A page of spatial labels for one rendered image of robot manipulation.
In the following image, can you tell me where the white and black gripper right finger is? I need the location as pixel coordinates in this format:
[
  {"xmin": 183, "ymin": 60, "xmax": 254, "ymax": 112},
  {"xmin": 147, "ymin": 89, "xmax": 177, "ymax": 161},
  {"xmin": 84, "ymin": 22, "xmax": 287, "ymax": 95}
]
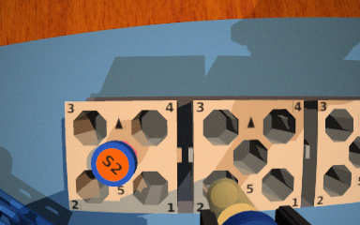
[{"xmin": 275, "ymin": 205, "xmax": 311, "ymax": 225}]

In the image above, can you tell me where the light blue bench mat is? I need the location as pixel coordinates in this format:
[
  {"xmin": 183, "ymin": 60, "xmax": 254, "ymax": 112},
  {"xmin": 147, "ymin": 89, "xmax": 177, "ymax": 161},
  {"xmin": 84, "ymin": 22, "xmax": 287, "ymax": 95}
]
[{"xmin": 0, "ymin": 17, "xmax": 360, "ymax": 225}]

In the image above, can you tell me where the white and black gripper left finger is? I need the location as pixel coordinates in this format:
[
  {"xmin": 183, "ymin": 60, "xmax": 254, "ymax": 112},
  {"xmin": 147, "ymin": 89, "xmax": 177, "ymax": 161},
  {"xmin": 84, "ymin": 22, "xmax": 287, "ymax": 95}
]
[{"xmin": 200, "ymin": 209, "xmax": 218, "ymax": 225}]

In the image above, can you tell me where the conical tube with pink liquid and blue cap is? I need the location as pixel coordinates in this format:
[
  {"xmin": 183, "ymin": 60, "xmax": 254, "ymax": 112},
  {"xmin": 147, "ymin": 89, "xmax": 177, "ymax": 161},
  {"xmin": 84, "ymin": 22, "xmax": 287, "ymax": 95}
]
[{"xmin": 91, "ymin": 141, "xmax": 138, "ymax": 187}]

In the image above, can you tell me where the blue tube rack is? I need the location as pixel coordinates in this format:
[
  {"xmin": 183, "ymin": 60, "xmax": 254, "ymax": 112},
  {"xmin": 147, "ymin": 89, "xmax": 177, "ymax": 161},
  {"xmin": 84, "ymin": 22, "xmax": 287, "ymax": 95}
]
[{"xmin": 0, "ymin": 188, "xmax": 55, "ymax": 225}]

